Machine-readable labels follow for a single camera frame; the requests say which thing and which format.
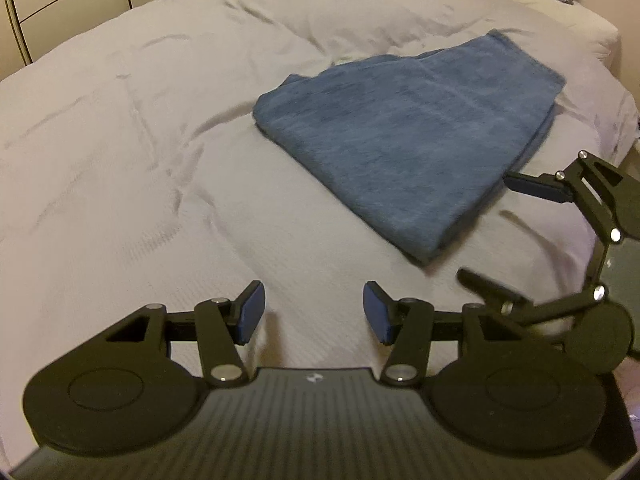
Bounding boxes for blue denim jeans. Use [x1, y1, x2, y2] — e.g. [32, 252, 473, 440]
[253, 30, 565, 263]

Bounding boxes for lavender duvet cover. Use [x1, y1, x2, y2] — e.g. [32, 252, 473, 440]
[1, 0, 638, 468]

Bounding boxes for white pillow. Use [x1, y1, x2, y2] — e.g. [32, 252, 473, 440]
[512, 0, 620, 70]

